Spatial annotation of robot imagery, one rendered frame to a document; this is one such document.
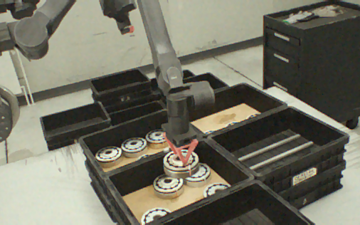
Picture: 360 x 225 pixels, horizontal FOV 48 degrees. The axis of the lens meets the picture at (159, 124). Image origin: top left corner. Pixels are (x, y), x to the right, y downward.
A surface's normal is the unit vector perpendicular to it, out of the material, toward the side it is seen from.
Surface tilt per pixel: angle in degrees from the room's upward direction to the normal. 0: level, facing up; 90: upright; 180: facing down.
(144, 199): 0
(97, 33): 90
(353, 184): 0
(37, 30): 53
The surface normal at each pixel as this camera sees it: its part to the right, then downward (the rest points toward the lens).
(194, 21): 0.35, 0.42
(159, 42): 0.14, -0.25
